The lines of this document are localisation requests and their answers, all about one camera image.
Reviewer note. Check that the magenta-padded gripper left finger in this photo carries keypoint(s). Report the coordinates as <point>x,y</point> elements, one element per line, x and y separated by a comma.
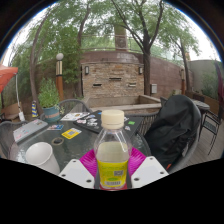
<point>76,173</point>

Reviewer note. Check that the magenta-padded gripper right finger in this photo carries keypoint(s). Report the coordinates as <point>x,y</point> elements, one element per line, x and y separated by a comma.
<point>149,171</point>

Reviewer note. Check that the clear yellow-labelled drink bottle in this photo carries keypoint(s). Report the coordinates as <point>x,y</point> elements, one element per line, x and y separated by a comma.
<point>112,160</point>

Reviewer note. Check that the flat round red coaster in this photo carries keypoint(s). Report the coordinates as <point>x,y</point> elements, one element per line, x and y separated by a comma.
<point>123,188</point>

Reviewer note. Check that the white mug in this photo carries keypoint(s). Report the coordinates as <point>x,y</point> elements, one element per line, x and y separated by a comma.
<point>41,156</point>

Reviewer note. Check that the yellow card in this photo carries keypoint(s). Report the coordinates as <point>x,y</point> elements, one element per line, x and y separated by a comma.
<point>71,133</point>

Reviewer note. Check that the grey chair carrying black bag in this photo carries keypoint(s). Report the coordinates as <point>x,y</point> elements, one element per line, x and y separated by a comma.
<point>190,153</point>

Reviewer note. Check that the small blue card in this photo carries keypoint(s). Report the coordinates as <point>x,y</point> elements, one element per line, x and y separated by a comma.
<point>55,127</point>

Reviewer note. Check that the black laptop with stickers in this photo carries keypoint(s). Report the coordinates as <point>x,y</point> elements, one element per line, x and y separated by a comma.
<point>93,121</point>

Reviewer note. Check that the white sticker sheet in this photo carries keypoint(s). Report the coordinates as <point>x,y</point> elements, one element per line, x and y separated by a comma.
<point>75,116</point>

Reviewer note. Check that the grey laptop with stickers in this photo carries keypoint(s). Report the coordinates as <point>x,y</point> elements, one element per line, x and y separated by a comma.
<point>30,130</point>

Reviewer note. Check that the blue yellow striped cone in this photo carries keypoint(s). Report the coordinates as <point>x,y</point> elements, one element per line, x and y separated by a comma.
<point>34,111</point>

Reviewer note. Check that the black metal chair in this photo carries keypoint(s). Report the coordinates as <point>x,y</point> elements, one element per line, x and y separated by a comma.
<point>211,126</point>

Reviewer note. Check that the white umbrella pole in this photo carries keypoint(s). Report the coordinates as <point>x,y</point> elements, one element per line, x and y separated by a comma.
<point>21,116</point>

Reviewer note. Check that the green plant in teal pot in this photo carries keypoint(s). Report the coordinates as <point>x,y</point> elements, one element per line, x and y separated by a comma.
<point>49,96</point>

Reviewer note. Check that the round dark patio table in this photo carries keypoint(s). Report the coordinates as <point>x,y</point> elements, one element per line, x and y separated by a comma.
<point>201,105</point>

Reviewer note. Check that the wooden bench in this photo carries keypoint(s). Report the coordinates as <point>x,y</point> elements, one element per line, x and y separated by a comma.
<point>10,111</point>

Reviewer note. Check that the closed maroon umbrella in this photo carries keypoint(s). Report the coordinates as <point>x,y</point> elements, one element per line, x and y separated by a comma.
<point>220,86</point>

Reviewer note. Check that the orange patio umbrella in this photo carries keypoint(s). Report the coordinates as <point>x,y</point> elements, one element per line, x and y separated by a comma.
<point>6,75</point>

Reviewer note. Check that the grey wall box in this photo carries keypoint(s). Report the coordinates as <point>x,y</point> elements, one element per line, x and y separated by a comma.
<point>154,88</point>

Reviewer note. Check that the wooden lamp post, globe light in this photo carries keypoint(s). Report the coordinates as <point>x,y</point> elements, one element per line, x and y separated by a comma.
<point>60,83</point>

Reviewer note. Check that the wall lamp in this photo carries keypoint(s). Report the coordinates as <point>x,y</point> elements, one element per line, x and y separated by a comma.
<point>87,70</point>
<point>140,70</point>

